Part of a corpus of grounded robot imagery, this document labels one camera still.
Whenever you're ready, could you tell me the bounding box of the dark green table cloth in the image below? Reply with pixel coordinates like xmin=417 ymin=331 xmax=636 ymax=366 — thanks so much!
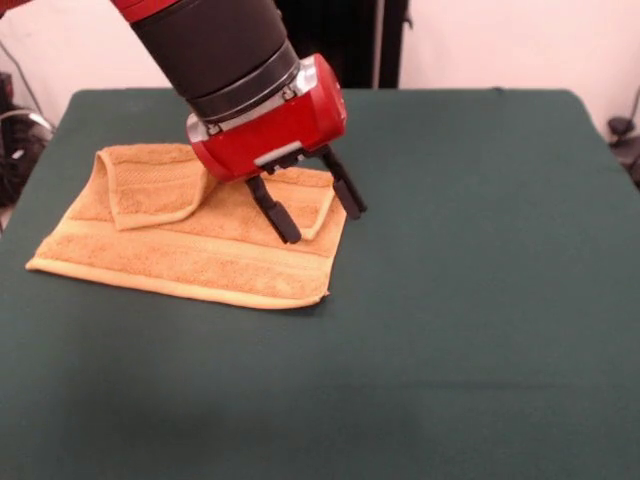
xmin=0 ymin=87 xmax=640 ymax=480

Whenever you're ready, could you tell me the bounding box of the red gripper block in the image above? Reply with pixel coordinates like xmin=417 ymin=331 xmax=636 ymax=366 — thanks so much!
xmin=187 ymin=53 xmax=368 ymax=245

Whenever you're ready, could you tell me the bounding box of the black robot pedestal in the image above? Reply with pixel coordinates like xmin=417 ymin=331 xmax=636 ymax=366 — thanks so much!
xmin=277 ymin=0 xmax=412 ymax=91

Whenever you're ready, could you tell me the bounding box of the dark grey stand base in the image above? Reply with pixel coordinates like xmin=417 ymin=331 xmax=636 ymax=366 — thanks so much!
xmin=0 ymin=72 xmax=55 ymax=207
xmin=607 ymin=115 xmax=640 ymax=189

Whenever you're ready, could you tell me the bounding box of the tan terry towel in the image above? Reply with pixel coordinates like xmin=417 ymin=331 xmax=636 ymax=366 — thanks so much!
xmin=24 ymin=143 xmax=346 ymax=311

